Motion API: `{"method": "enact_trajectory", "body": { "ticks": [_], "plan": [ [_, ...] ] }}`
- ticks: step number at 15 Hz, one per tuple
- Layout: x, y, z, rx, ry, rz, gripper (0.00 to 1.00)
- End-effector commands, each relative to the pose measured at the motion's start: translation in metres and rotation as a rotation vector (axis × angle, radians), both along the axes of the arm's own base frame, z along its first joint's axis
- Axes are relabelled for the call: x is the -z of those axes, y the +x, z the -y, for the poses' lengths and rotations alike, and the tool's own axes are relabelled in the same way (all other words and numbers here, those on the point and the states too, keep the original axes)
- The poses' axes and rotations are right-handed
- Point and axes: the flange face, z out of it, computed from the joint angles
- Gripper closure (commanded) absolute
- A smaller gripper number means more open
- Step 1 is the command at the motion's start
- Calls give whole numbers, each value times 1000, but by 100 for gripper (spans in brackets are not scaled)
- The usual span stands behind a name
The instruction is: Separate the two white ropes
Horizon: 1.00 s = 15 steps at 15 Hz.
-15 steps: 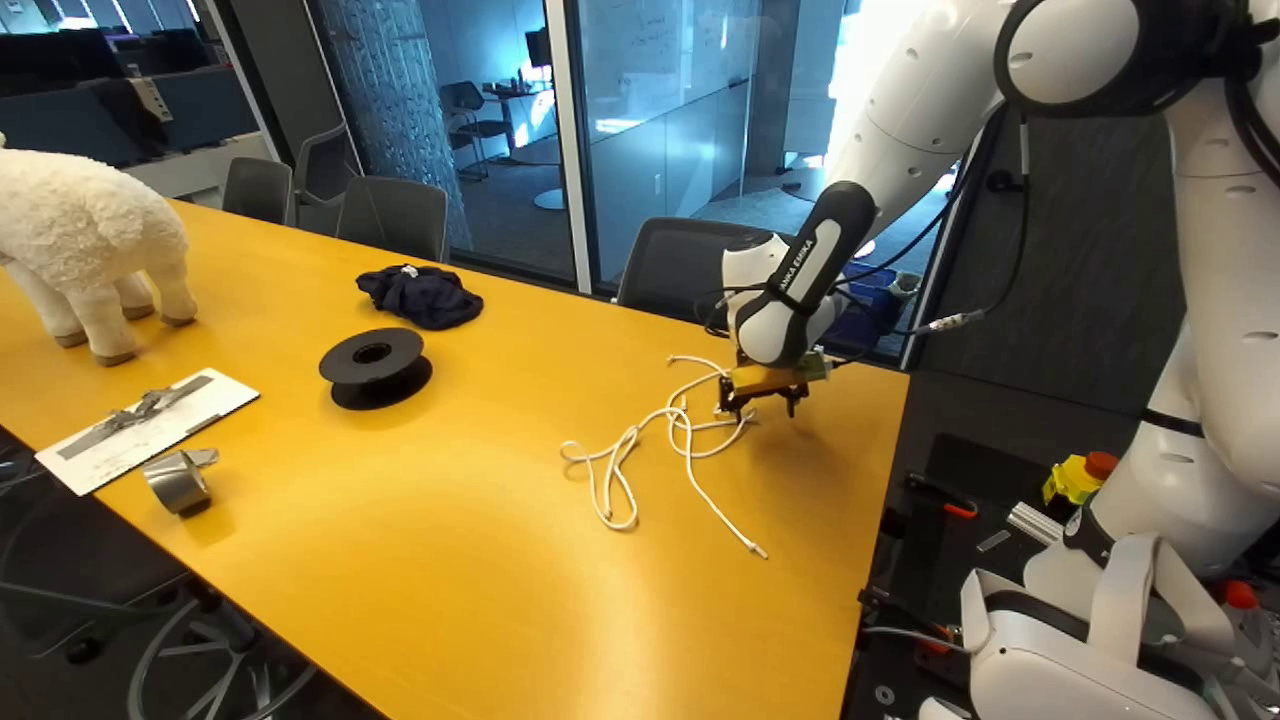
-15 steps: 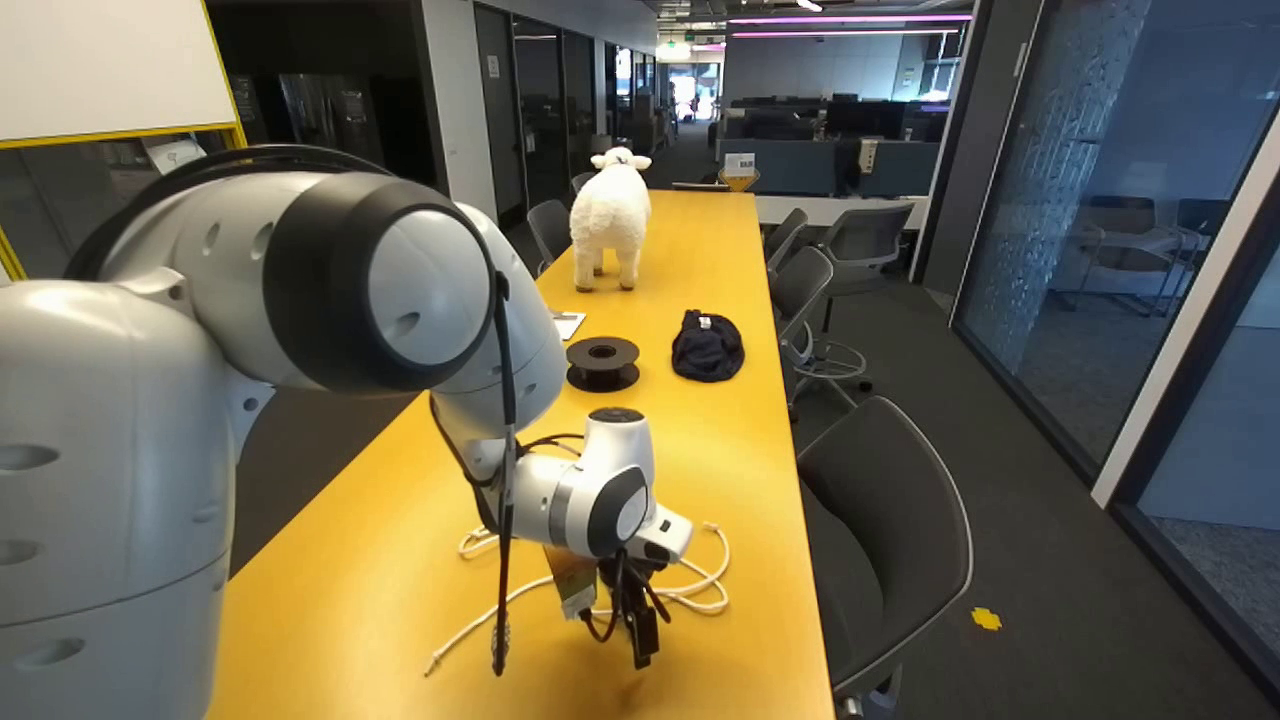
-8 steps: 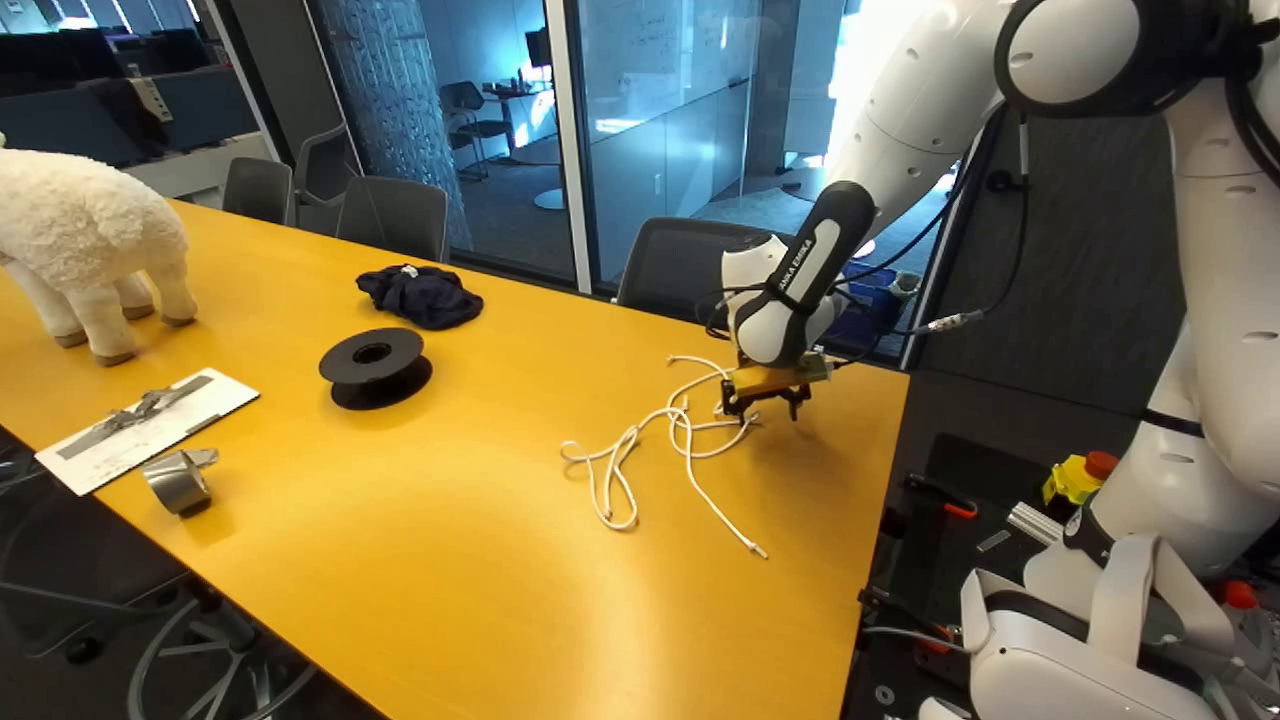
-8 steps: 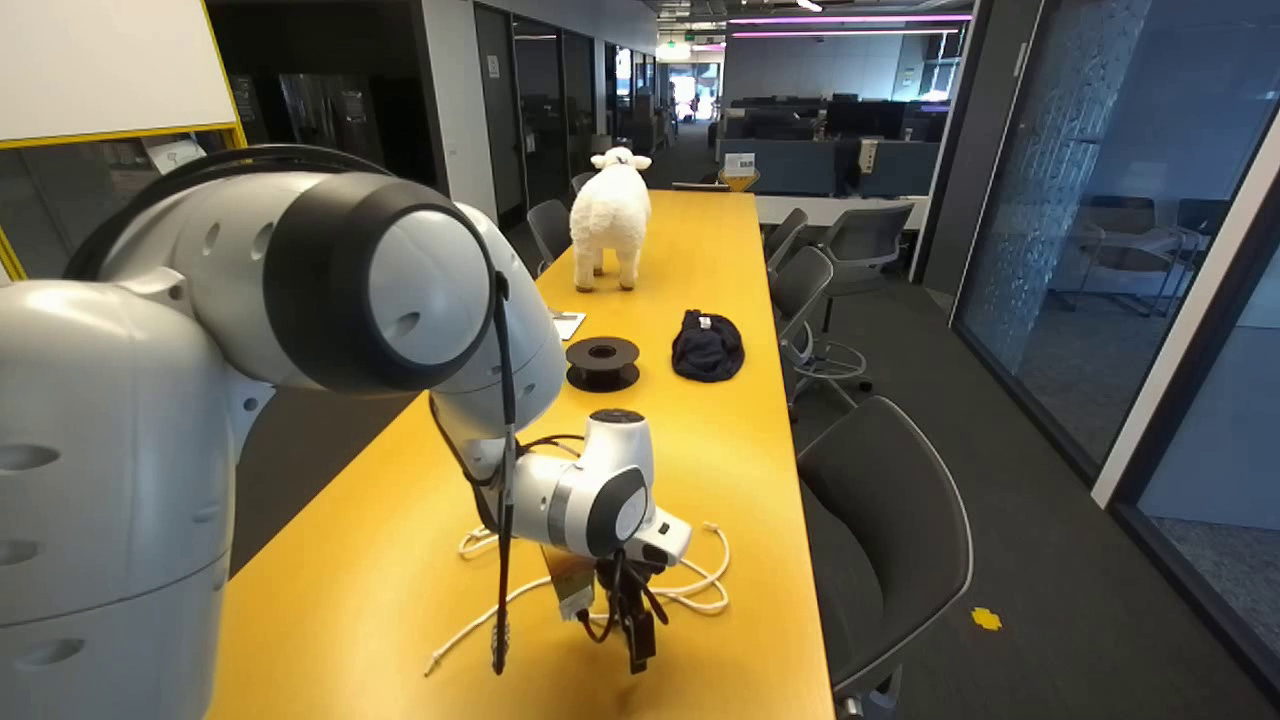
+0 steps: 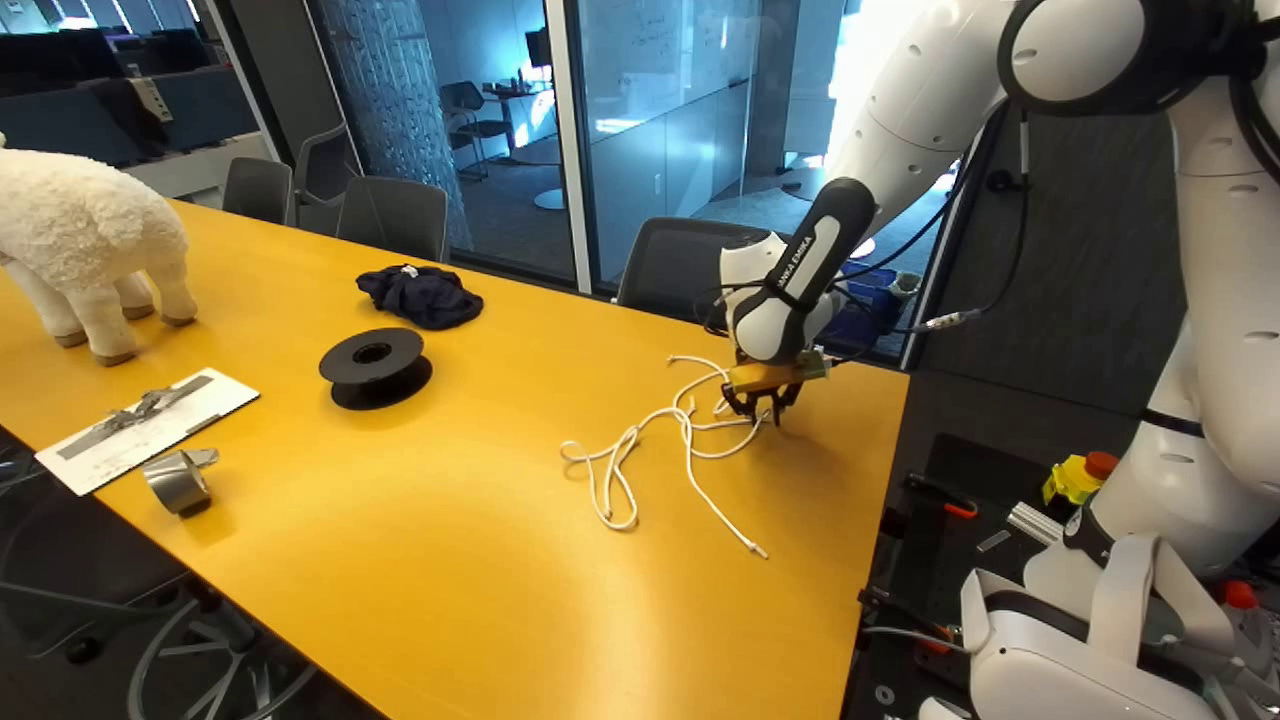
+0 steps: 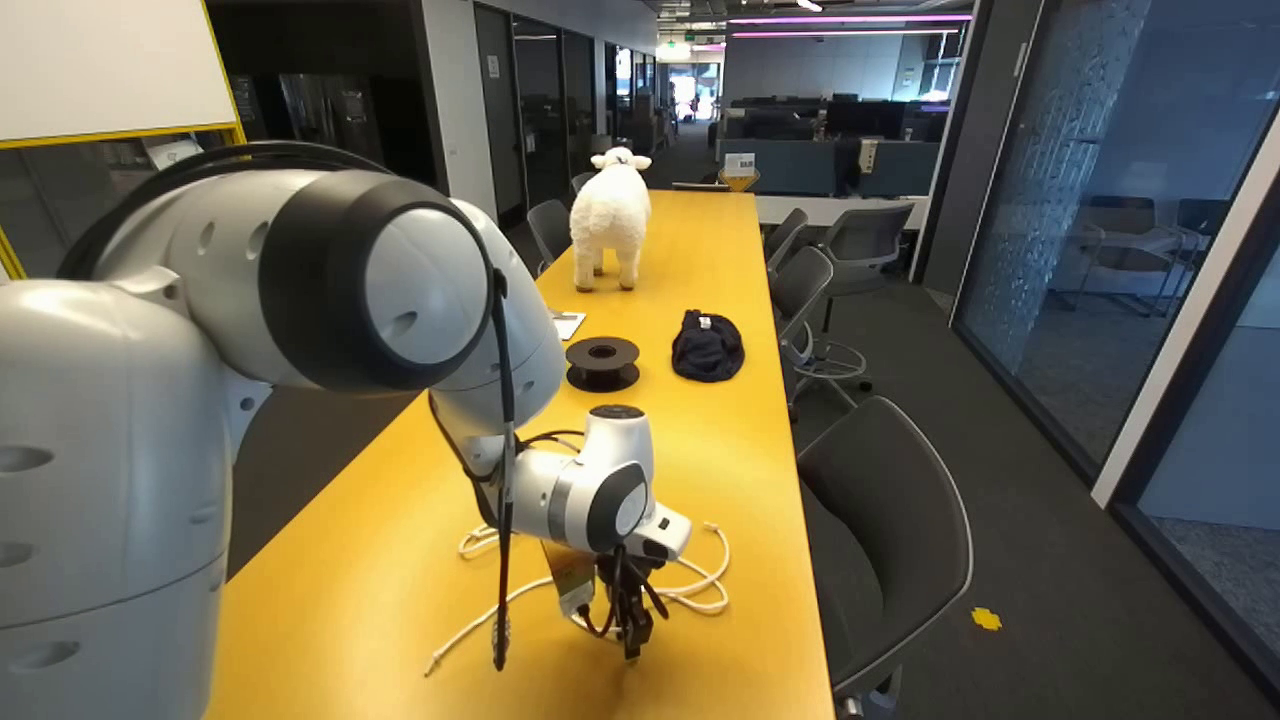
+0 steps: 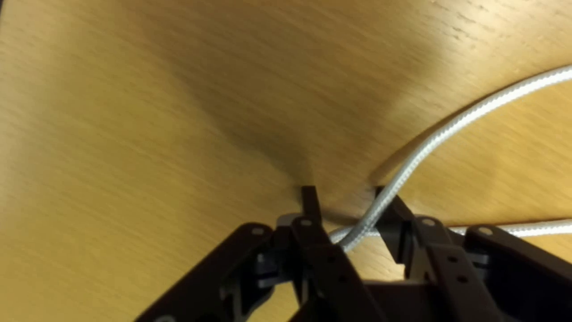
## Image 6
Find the white paper sheet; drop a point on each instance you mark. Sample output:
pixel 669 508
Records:
pixel 564 326

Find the yellow floor marker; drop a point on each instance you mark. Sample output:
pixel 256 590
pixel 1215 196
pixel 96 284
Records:
pixel 985 618

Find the tan wrist camera mount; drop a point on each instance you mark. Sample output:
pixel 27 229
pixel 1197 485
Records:
pixel 564 582

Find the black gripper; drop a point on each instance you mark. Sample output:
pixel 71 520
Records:
pixel 624 573

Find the grey background table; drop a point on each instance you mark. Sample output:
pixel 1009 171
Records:
pixel 841 209

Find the textured grey column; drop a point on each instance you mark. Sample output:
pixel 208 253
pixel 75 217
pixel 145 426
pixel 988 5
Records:
pixel 1067 200

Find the whiteboard with yellow frame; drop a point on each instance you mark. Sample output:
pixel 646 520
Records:
pixel 104 67

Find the grey office chair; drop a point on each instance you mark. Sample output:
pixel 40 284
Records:
pixel 864 234
pixel 807 284
pixel 887 532
pixel 549 229
pixel 787 239

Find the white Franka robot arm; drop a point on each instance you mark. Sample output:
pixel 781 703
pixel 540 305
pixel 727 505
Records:
pixel 104 443

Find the white plush sheep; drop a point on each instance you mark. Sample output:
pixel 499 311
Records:
pixel 610 221

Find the chair behind glass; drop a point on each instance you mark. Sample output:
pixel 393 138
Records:
pixel 1132 253

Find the black crumpled cloth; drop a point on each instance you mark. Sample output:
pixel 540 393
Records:
pixel 706 347

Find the pink ceiling light strip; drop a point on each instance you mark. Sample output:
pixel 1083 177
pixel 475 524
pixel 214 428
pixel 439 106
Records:
pixel 854 22

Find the black empty spool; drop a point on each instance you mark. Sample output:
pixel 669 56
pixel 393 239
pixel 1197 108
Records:
pixel 600 363

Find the white glass wall frame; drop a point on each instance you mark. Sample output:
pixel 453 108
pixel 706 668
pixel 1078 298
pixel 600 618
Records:
pixel 1187 305

